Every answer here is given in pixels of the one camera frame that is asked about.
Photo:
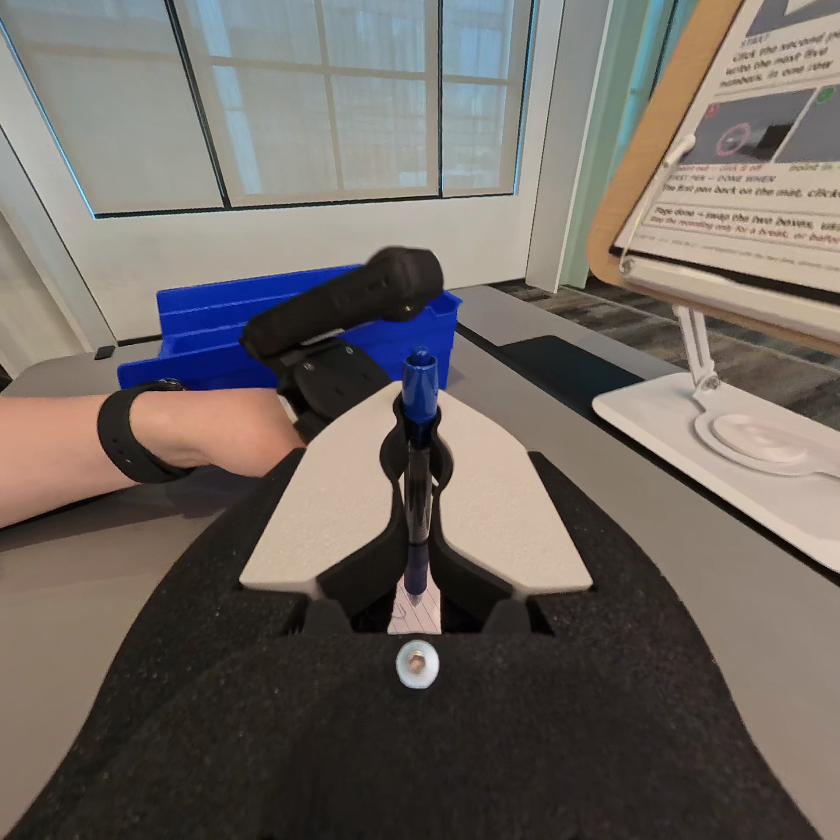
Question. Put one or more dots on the black desk mat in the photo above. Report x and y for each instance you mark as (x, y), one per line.
(564, 374)

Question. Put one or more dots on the lined paper notepad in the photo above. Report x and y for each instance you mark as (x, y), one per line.
(413, 622)

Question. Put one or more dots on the printed instruction sheet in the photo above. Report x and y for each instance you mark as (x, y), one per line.
(754, 197)

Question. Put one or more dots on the wooden and white book stand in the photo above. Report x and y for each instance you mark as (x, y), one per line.
(754, 453)

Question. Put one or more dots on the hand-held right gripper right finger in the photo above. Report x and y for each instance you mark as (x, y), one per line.
(505, 505)

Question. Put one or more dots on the person's left hand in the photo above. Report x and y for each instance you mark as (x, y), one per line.
(223, 426)

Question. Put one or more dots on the black wristwatch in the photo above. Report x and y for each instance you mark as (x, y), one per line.
(121, 426)

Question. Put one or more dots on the blue plastic bin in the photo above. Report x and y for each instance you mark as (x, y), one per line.
(197, 328)

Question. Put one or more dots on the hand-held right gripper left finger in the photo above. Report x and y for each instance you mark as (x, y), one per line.
(328, 499)

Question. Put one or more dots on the window with white frame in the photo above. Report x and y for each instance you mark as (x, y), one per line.
(275, 98)

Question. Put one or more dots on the blue pen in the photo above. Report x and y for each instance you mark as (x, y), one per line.
(420, 387)

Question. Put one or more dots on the person's left forearm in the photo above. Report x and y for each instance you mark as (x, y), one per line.
(52, 453)

